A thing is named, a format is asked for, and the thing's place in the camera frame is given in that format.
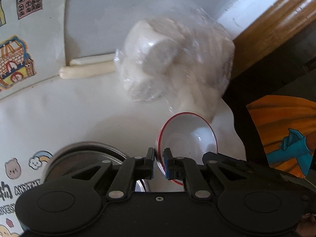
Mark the clear bag of white rolls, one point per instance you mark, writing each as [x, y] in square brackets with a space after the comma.
[182, 56]

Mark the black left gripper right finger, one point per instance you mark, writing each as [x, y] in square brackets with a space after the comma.
[186, 170]

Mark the person's right hand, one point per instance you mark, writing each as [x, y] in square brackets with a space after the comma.
[307, 226]

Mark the steel plate with sticker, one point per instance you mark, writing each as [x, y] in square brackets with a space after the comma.
[77, 156]

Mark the cream stick back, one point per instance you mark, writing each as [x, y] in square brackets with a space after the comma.
[92, 59]

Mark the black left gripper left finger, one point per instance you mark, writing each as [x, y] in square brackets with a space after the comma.
[132, 170]

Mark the cream stick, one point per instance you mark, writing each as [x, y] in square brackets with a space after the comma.
[86, 71]
[92, 59]

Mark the orange and teal picture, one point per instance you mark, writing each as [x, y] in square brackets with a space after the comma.
[286, 126]

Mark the house drawings paper sheet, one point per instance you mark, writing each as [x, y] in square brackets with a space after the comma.
[32, 42]

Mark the wooden door frame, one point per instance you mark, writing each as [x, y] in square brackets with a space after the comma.
[278, 24]

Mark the white bowl red rim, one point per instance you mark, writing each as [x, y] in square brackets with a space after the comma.
[186, 134]

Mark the cream stick front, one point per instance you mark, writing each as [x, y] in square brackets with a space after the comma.
[86, 71]

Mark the white printed cloth mat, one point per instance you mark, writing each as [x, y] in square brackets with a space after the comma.
[55, 113]

